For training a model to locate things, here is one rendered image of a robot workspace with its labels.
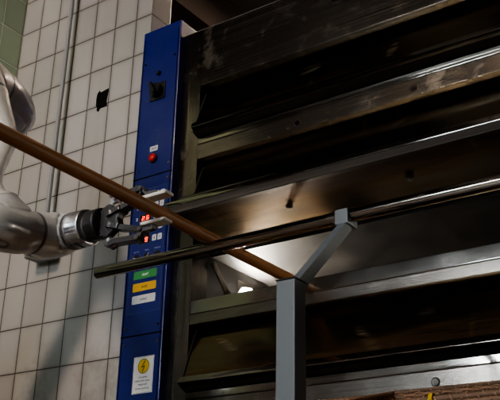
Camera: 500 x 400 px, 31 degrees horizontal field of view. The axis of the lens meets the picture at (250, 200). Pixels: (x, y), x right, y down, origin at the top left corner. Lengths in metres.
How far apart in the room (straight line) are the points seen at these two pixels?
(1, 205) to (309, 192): 0.79
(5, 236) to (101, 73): 1.28
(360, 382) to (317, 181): 0.51
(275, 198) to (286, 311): 0.78
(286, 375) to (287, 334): 0.07
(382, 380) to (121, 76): 1.49
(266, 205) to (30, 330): 0.98
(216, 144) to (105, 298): 0.58
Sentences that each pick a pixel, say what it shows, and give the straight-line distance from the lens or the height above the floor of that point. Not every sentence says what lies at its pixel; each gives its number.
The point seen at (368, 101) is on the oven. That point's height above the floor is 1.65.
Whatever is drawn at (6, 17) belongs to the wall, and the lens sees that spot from 3.67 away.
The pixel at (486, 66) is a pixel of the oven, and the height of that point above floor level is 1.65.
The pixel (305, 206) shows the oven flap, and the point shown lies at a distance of 2.42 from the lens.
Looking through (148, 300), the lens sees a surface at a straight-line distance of 2.65.
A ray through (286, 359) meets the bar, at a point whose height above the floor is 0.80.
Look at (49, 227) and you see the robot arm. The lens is 2.15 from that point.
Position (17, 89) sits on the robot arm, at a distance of 2.60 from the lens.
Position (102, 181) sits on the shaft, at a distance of 1.87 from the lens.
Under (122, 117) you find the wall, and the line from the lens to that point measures 3.06.
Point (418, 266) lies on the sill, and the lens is 2.24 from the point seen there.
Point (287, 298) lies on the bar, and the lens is 1.65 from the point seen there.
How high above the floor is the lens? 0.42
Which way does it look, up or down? 24 degrees up
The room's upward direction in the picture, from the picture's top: 1 degrees clockwise
